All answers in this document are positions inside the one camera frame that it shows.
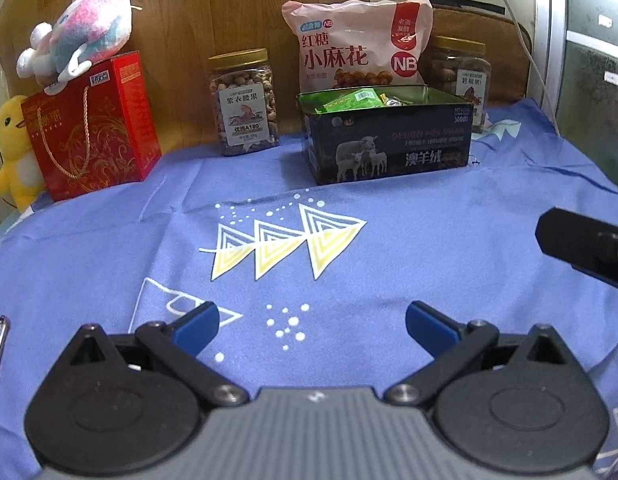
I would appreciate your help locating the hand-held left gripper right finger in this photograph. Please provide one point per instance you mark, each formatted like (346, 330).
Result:
(429, 327)

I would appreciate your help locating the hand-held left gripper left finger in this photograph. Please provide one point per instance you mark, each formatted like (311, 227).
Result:
(196, 327)

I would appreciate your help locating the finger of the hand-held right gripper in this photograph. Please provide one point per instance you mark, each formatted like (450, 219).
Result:
(584, 245)

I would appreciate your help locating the dark tin box sheep print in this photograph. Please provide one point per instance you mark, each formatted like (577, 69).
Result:
(389, 145)

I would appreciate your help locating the silver yellow snack packet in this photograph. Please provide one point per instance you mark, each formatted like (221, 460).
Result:
(396, 101)

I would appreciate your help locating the green snack packet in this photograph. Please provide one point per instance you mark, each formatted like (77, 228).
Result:
(354, 100)

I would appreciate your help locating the blue printed cloth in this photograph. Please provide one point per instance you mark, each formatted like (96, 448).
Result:
(414, 240)

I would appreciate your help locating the metal framed glass door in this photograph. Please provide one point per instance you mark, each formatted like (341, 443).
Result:
(594, 60)

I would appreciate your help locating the brown rounded wooden board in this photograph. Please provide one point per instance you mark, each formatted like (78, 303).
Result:
(509, 55)

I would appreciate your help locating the walnut jar gold lid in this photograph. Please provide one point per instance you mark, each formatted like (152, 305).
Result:
(466, 75)

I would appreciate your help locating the red gift box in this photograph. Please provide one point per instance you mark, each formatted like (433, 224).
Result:
(99, 130)

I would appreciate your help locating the nut jar gold lid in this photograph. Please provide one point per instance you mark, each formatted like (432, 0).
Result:
(246, 110)

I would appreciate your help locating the yellow duck plush toy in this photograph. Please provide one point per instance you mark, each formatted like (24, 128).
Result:
(11, 150)

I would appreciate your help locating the pink snack bag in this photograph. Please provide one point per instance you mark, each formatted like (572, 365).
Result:
(354, 45)

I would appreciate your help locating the pink blue plush toy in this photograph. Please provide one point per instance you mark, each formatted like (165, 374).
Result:
(84, 30)

